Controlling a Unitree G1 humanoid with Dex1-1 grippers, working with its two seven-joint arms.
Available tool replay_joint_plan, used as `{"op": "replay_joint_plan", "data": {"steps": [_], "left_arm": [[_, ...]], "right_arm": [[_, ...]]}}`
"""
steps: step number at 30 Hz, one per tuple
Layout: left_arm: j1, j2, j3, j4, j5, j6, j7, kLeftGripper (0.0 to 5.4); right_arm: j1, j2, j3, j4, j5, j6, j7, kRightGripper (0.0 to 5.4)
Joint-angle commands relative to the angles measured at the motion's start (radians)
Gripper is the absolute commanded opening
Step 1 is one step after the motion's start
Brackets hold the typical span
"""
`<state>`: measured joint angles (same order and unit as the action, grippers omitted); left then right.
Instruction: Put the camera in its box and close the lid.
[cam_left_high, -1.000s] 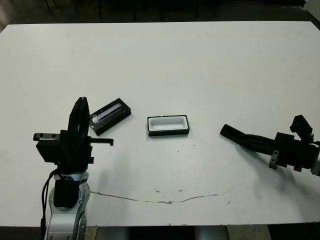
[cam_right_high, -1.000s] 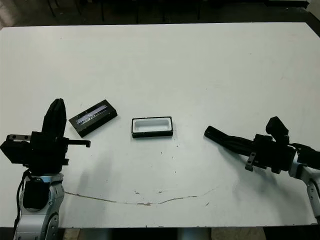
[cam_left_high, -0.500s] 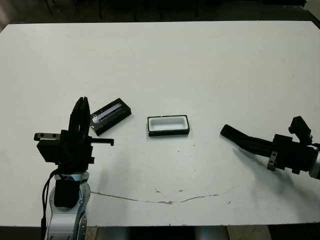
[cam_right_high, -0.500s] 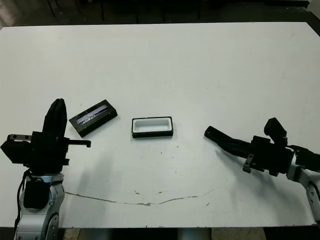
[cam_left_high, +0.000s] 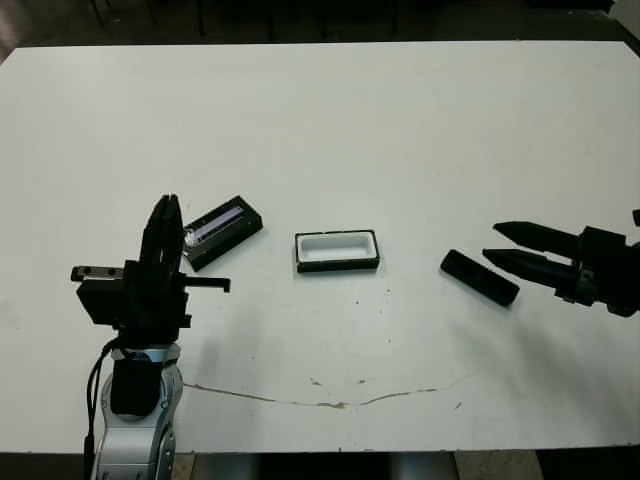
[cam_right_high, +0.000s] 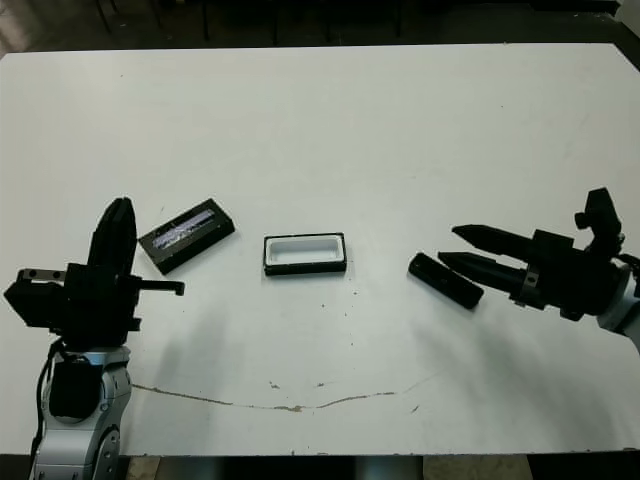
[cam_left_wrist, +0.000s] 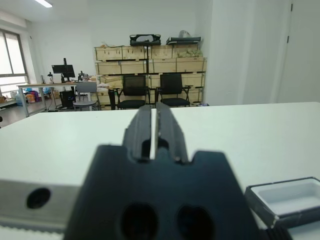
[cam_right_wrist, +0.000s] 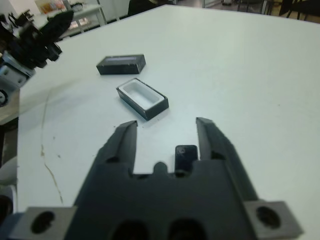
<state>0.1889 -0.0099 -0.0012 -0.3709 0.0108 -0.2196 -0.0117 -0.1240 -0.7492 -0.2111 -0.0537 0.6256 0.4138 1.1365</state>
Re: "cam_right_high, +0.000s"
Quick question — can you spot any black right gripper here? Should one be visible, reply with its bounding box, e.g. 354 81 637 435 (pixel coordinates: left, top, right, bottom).
437 223 624 322

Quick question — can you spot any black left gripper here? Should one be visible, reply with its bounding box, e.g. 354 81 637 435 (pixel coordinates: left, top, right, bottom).
17 197 186 346

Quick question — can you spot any slim black camera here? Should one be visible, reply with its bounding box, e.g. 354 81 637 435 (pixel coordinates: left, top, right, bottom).
406 252 485 312

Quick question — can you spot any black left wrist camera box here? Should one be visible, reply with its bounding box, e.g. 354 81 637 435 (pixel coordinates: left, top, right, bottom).
3 278 70 331

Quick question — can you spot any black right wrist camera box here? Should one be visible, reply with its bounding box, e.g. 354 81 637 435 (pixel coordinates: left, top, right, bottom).
573 187 624 247

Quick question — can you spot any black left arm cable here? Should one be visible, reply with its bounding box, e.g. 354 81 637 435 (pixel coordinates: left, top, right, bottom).
29 343 57 454

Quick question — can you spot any glossy black box lid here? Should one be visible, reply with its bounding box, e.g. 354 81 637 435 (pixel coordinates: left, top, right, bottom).
137 197 237 275

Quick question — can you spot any black box base white insert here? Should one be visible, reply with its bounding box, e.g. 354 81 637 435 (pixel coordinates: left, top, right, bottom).
261 230 349 277

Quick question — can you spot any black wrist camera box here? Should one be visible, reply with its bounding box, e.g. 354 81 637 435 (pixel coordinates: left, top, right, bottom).
573 187 624 247
3 278 70 331

